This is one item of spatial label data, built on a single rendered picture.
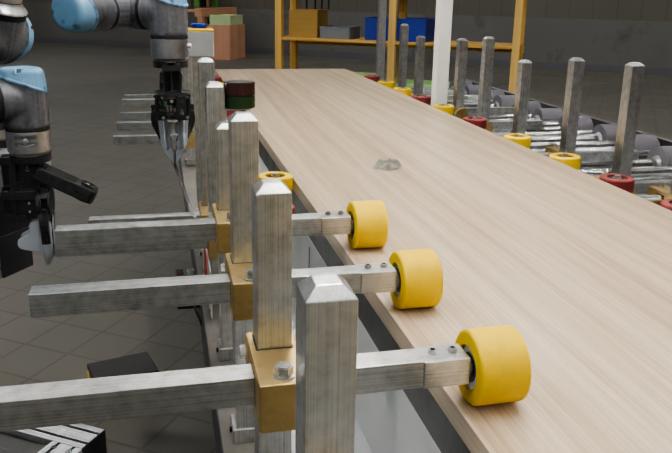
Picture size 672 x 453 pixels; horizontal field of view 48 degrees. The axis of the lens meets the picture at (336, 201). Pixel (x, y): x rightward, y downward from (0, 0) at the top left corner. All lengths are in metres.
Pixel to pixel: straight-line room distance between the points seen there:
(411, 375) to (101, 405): 0.30
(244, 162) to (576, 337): 0.48
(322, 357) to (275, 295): 0.26
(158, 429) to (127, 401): 1.74
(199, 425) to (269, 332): 1.73
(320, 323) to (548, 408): 0.41
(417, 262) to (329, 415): 0.51
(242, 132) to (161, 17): 0.63
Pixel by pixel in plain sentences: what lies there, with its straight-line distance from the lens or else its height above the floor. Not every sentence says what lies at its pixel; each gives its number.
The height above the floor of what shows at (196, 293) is 0.95.
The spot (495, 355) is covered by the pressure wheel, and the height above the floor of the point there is 0.97.
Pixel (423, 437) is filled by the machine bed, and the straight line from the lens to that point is 0.98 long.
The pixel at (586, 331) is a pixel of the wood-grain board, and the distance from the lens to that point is 1.03.
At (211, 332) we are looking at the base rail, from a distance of 1.43.
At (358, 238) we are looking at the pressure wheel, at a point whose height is 0.93.
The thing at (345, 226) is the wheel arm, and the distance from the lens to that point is 1.23.
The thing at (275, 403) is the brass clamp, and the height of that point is 0.95.
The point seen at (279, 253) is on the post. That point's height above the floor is 1.07.
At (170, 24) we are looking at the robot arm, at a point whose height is 1.25.
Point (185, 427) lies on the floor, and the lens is 2.47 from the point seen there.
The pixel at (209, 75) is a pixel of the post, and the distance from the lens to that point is 1.69.
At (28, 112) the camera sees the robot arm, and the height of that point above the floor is 1.11.
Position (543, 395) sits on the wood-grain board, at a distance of 0.87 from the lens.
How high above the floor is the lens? 1.32
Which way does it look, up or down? 16 degrees down
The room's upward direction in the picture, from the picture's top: 1 degrees clockwise
